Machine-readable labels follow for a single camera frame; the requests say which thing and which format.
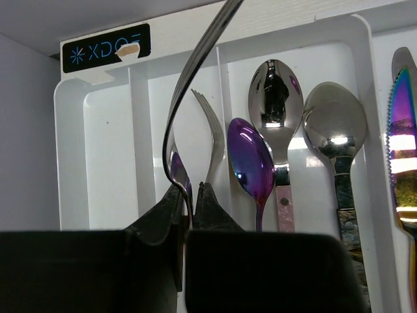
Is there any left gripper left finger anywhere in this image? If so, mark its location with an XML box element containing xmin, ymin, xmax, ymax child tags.
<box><xmin>1</xmin><ymin>186</ymin><xmax>184</xmax><ymax>312</ymax></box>

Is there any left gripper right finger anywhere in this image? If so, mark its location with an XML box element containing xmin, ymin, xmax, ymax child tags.
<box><xmin>185</xmin><ymin>183</ymin><xmax>367</xmax><ymax>312</ymax></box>

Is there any iridescent rainbow spoon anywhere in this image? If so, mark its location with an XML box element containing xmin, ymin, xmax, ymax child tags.
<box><xmin>227</xmin><ymin>117</ymin><xmax>274</xmax><ymax>231</ymax></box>

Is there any black handled fork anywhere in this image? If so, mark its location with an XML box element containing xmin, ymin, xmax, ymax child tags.
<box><xmin>162</xmin><ymin>1</ymin><xmax>242</xmax><ymax>228</ymax></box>
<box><xmin>191</xmin><ymin>89</ymin><xmax>225</xmax><ymax>185</ymax></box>

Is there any pink handled spoon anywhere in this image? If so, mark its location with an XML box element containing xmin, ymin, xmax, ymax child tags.
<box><xmin>248</xmin><ymin>59</ymin><xmax>304</xmax><ymax>233</ymax></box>

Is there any dark handled silver spoon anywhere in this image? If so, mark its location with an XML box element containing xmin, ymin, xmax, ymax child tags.
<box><xmin>302</xmin><ymin>82</ymin><xmax>371</xmax><ymax>312</ymax></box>

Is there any iridescent rainbow knife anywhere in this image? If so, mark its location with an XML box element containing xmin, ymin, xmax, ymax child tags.
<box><xmin>386</xmin><ymin>67</ymin><xmax>416</xmax><ymax>239</ymax></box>

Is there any ornate silver knife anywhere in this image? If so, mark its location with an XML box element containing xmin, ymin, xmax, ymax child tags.
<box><xmin>392</xmin><ymin>47</ymin><xmax>416</xmax><ymax>312</ymax></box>

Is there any white divided cutlery tray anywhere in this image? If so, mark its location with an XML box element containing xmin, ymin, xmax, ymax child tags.
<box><xmin>54</xmin><ymin>2</ymin><xmax>416</xmax><ymax>312</ymax></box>

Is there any blue logo sticker left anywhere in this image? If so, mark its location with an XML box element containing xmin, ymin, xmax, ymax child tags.
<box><xmin>61</xmin><ymin>23</ymin><xmax>151</xmax><ymax>74</ymax></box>

